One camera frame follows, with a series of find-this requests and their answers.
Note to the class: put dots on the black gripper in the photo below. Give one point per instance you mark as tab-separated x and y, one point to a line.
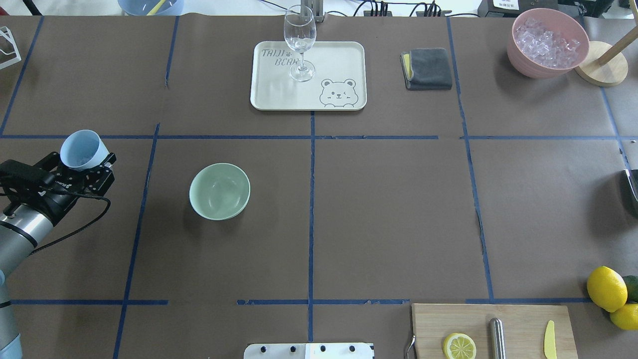
56	200

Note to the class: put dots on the light blue plastic cup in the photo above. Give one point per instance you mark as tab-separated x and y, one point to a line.
83	150

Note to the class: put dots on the green ceramic bowl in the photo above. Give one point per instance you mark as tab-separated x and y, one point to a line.
219	191

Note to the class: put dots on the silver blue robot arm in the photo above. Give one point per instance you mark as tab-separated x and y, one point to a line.
40	196

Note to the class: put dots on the blue plastic bowl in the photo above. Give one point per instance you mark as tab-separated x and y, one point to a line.
142	7

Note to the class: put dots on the pink bowl with ice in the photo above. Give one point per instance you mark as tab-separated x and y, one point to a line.
546	43

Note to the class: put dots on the metal ice scoop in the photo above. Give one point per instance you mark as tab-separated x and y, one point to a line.
629	191

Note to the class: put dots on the yellow plastic fork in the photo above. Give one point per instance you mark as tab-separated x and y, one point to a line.
155	8

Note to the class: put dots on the clear wine glass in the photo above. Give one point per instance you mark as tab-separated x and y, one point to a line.
300	34

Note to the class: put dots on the grey folded cloth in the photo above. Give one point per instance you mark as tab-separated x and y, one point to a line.
426	69

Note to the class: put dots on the half lemon slice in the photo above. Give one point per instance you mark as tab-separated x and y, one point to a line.
459	346

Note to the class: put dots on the yellow plastic knife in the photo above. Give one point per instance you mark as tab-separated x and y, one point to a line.
550	350

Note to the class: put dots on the wooden paper towel stand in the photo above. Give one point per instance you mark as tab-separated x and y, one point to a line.
605	65

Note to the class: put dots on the yellow lemon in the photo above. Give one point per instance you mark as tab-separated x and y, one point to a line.
607	289
626	317

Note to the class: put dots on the green lime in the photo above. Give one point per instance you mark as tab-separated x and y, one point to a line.
631	283

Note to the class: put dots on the white wire cup rack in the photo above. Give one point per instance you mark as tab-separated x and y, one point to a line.
9	52

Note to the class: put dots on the aluminium frame post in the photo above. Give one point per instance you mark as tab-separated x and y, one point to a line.
317	8

